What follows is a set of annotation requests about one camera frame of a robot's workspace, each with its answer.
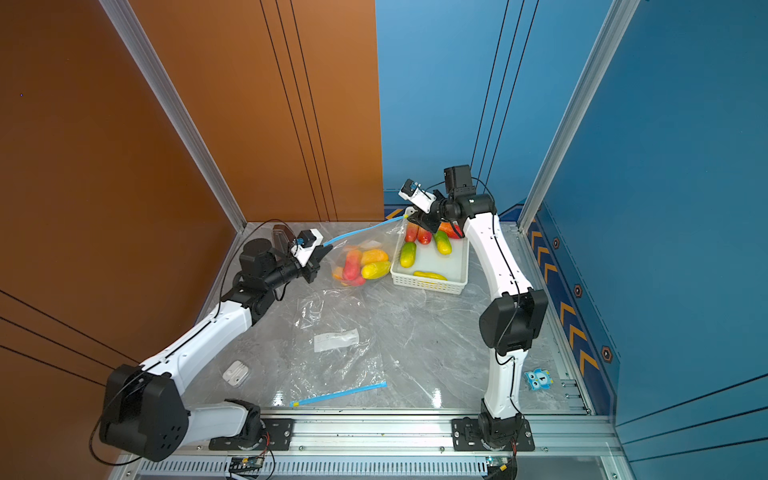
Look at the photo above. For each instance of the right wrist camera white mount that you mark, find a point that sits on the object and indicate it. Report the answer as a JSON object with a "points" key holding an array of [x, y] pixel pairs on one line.
{"points": [[416, 195]]}

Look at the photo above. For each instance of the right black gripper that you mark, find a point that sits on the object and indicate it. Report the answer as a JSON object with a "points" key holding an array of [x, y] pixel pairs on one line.
{"points": [[423, 219]]}

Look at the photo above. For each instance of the green yellow mango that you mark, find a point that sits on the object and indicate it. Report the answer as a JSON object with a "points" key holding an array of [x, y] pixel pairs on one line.
{"points": [[443, 243]]}

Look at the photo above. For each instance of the white perforated plastic basket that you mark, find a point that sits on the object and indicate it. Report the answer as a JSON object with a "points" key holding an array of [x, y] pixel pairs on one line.
{"points": [[454, 267]]}

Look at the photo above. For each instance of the dark red wooden stand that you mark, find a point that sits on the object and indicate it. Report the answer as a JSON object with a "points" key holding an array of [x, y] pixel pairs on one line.
{"points": [[283, 238]]}

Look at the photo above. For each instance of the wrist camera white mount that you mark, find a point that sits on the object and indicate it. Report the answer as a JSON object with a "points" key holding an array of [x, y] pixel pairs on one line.
{"points": [[416, 195], [305, 244]]}

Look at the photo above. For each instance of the aluminium rail frame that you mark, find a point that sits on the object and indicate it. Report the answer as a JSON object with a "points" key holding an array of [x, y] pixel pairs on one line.
{"points": [[399, 444]]}

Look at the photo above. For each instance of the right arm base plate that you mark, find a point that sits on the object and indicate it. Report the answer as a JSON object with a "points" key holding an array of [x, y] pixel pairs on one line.
{"points": [[476, 435]]}

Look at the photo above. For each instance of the white paper label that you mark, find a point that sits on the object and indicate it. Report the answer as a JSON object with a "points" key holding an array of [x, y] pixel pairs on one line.
{"points": [[332, 341]]}

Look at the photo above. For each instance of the corner aluminium post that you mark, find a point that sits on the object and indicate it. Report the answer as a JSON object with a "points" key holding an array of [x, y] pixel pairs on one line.
{"points": [[612, 31], [129, 28]]}

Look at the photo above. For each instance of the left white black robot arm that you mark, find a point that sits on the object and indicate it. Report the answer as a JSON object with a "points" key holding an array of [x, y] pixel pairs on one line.
{"points": [[143, 411]]}

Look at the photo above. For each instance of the red orange long mango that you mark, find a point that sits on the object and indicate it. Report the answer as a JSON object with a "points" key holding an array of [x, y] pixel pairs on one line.
{"points": [[424, 237]]}

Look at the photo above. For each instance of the left corner aluminium post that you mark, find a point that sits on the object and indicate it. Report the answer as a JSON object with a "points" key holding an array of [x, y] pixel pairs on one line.
{"points": [[129, 28]]}

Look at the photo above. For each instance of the green circuit board left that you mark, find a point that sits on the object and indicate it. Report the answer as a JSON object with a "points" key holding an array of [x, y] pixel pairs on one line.
{"points": [[246, 465]]}

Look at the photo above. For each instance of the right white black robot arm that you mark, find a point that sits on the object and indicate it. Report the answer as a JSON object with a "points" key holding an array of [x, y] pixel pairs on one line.
{"points": [[509, 324]]}

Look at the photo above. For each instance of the red yellow mango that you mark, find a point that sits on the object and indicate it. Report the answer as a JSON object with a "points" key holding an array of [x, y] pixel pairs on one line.
{"points": [[411, 232]]}

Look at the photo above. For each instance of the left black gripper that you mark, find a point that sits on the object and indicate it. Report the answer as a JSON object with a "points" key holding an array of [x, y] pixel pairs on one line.
{"points": [[312, 265]]}

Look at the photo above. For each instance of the small white plastic object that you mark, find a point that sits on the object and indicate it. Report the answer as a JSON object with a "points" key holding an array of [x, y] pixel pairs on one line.
{"points": [[236, 373]]}

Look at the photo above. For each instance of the right corner aluminium post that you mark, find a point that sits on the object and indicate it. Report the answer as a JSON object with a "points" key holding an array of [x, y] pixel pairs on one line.
{"points": [[612, 31]]}

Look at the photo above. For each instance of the clear zip-top bag blue zipper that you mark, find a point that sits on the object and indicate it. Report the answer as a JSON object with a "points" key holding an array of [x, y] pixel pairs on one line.
{"points": [[379, 236]]}

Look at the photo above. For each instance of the green circuit board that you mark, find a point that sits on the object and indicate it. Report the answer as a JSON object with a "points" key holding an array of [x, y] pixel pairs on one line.
{"points": [[246, 465], [494, 463]]}

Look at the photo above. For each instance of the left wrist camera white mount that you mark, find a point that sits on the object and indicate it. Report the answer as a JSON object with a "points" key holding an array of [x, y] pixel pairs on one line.
{"points": [[305, 244]]}

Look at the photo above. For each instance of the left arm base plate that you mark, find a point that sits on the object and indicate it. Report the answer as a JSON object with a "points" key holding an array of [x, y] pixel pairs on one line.
{"points": [[271, 434]]}

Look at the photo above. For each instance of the blue owl toy block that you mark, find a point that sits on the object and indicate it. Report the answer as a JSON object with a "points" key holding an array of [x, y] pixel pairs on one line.
{"points": [[538, 379]]}

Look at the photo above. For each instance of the green circuit board right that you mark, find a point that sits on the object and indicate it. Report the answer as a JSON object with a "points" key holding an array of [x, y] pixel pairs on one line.
{"points": [[494, 463]]}

